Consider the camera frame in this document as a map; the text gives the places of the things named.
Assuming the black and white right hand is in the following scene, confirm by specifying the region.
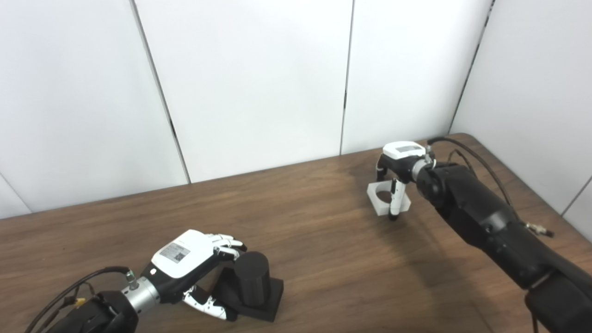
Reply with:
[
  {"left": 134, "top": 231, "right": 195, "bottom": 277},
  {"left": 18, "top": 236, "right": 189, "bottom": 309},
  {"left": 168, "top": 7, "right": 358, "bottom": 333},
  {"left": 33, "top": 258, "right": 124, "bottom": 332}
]
[{"left": 376, "top": 141, "right": 433, "bottom": 221}]

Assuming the black and white left hand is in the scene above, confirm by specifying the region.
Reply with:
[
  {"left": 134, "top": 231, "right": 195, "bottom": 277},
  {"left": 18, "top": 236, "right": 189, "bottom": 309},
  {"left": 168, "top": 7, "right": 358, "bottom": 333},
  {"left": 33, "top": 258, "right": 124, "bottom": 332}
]
[{"left": 140, "top": 229, "right": 247, "bottom": 322}]

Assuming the white square piece with hole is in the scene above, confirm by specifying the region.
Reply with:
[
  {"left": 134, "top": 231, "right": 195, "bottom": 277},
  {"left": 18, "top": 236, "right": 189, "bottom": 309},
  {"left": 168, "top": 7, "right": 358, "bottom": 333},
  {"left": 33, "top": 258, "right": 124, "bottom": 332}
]
[{"left": 367, "top": 179, "right": 412, "bottom": 216}]

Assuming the black peg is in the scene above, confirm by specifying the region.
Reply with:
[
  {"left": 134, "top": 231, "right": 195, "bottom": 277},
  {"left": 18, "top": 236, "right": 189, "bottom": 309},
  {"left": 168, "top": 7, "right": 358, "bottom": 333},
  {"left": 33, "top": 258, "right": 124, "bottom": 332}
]
[{"left": 217, "top": 251, "right": 284, "bottom": 323}]

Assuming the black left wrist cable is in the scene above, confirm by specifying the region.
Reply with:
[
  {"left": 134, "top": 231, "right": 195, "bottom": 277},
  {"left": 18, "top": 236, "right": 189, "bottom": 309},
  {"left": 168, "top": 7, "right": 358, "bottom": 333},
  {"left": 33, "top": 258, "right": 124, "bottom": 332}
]
[{"left": 24, "top": 266, "right": 139, "bottom": 333}]

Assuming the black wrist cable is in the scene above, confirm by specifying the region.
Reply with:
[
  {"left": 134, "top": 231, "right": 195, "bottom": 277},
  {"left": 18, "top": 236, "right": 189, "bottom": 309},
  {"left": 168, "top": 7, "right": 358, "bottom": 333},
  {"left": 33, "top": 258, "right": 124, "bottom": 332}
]
[
  {"left": 24, "top": 266, "right": 139, "bottom": 333},
  {"left": 426, "top": 136, "right": 555, "bottom": 237}
]

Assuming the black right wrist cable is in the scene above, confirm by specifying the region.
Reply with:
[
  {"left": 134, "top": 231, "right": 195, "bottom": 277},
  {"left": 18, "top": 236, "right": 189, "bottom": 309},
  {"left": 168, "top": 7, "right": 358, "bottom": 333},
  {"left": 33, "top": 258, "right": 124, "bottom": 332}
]
[{"left": 426, "top": 136, "right": 555, "bottom": 237}]

